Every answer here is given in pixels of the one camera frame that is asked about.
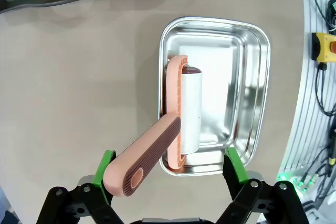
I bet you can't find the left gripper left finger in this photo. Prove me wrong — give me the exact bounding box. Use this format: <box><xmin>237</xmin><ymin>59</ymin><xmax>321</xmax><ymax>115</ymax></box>
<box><xmin>36</xmin><ymin>150</ymin><xmax>124</xmax><ymax>224</ymax></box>

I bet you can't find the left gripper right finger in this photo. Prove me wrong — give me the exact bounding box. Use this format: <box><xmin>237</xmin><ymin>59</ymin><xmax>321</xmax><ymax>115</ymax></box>
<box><xmin>216</xmin><ymin>147</ymin><xmax>310</xmax><ymax>224</ymax></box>

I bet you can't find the pink lint roller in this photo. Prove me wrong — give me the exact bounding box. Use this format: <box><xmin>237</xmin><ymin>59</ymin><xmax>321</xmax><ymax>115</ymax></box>
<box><xmin>103</xmin><ymin>55</ymin><xmax>203</xmax><ymax>198</ymax></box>

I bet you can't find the stainless steel rectangular container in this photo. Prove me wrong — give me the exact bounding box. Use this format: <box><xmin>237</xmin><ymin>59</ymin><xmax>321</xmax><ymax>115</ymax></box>
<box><xmin>158</xmin><ymin>16</ymin><xmax>271</xmax><ymax>176</ymax></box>

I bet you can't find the yellow emergency stop box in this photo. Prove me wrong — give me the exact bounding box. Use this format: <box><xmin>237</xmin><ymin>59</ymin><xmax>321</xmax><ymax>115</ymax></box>
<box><xmin>311</xmin><ymin>31</ymin><xmax>336</xmax><ymax>63</ymax></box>

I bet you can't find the aluminium base frame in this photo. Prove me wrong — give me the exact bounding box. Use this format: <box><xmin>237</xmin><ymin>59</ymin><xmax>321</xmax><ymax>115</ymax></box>
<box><xmin>277</xmin><ymin>0</ymin><xmax>336</xmax><ymax>210</ymax></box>

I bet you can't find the black emergency stop cable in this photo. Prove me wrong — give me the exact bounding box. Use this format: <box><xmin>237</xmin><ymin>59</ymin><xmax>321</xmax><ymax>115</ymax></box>
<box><xmin>314</xmin><ymin>62</ymin><xmax>336</xmax><ymax>116</ymax></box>

